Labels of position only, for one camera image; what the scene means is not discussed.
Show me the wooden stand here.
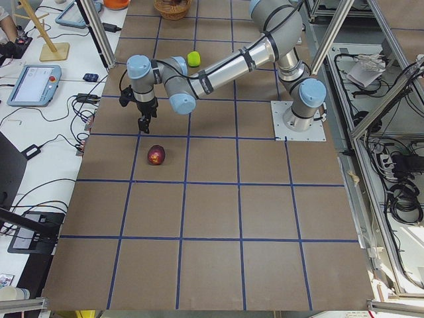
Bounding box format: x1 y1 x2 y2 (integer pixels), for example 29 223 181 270
17 0 70 62

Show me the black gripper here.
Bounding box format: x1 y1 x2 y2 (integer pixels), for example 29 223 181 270
136 97 158 134

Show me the small blue device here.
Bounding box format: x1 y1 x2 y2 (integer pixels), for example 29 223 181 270
83 73 99 82

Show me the aluminium frame post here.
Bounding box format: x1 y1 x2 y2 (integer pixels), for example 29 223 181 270
76 0 116 70

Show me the green apple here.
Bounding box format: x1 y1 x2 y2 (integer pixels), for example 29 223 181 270
187 50 201 68

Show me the far blue teach pendant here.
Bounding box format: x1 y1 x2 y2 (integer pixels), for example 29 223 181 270
55 1 86 28

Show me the near blue teach pendant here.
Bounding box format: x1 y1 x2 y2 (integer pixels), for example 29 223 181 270
7 65 62 107

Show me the woven wicker basket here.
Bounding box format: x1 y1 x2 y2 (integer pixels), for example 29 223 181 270
154 0 191 21

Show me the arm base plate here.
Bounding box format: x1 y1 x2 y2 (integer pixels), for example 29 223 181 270
270 101 327 142

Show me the black power adapter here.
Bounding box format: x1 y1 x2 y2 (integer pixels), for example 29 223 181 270
102 23 122 33

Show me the blue teach pendant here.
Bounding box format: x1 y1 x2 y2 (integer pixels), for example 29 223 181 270
55 1 86 28
7 65 62 107

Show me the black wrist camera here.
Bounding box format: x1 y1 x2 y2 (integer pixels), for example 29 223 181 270
119 85 134 107

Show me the dark red apple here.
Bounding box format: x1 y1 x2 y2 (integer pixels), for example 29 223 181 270
147 145 166 166

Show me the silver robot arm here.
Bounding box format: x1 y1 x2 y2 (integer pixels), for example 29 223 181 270
119 1 327 133

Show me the orange bucket with lid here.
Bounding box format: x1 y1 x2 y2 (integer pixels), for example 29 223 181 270
103 0 130 10

